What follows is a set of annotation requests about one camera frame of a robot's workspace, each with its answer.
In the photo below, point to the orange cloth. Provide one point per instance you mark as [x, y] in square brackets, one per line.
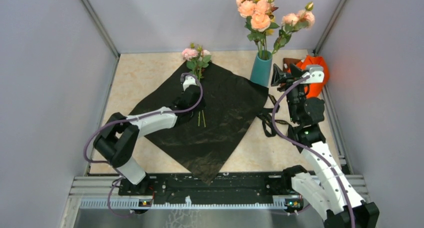
[316, 88]

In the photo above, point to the aluminium frame post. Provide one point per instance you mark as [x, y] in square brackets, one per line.
[100, 27]
[331, 24]

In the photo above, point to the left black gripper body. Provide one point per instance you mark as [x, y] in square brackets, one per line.
[201, 106]

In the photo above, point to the brown cloth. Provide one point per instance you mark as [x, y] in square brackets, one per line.
[287, 61]

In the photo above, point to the right aluminium frame post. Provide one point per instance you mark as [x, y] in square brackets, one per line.
[331, 24]

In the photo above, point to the pink flower bunch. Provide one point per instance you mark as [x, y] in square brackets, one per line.
[196, 60]

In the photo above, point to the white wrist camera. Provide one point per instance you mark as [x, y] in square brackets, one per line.
[188, 81]
[313, 74]

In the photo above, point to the black ribbon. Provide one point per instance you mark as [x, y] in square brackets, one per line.
[266, 119]

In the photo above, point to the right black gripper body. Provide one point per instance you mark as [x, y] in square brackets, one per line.
[296, 95]

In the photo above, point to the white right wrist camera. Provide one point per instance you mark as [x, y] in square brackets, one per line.
[313, 74]

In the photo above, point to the light pink rose stem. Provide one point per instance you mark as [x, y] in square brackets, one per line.
[293, 23]

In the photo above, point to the grey cable duct rail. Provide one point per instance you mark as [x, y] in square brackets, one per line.
[140, 204]

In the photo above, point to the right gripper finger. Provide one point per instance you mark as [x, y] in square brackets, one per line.
[296, 73]
[279, 77]

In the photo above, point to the peach double rose stem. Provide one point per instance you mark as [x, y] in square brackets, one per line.
[273, 25]

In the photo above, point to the left aluminium frame post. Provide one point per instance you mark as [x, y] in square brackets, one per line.
[100, 27]

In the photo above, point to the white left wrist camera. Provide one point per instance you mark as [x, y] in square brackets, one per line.
[188, 81]

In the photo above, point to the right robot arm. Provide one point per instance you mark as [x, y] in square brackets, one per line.
[333, 198]

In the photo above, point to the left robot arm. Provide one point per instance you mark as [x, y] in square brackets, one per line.
[116, 140]

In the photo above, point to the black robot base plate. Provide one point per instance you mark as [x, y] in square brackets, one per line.
[227, 188]

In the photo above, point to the black wrapping paper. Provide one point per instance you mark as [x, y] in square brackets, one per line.
[225, 136]

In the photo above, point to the teal ceramic vase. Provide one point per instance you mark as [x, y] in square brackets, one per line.
[261, 69]

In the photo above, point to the peach rose stem in vase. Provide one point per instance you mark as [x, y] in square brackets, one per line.
[246, 10]

